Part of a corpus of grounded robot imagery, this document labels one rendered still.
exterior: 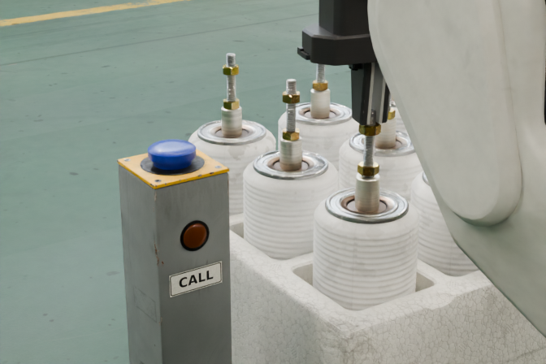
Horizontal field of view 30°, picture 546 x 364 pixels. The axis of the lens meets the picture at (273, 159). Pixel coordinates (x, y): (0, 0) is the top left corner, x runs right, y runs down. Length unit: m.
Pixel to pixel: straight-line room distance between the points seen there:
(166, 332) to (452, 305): 0.26
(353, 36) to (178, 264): 0.24
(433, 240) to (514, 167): 0.51
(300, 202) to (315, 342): 0.15
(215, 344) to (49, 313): 0.42
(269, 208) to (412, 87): 0.50
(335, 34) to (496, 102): 0.38
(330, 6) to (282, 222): 0.25
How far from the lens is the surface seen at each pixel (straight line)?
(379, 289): 0.91
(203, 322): 0.89
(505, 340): 1.02
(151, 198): 0.82
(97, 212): 1.56
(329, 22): 0.85
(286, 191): 0.98
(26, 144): 1.87
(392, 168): 1.04
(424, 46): 0.50
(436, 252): 0.99
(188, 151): 0.84
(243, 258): 0.99
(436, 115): 0.50
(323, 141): 1.13
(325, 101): 1.16
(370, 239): 0.89
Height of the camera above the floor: 0.62
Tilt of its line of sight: 21 degrees down
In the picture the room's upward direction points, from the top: straight up
